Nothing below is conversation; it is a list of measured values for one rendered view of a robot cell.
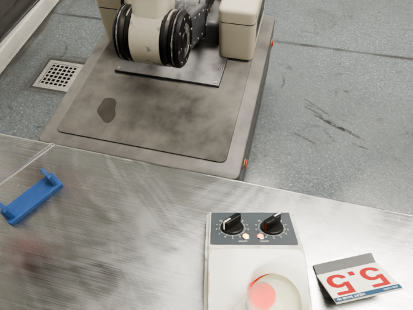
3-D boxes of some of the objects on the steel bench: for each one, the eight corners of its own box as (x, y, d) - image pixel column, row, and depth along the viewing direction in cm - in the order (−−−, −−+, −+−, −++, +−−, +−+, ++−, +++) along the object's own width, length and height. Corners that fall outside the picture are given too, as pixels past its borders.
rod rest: (53, 174, 61) (45, 163, 58) (64, 186, 60) (56, 174, 57) (2, 213, 57) (-11, 204, 54) (12, 226, 56) (0, 218, 53)
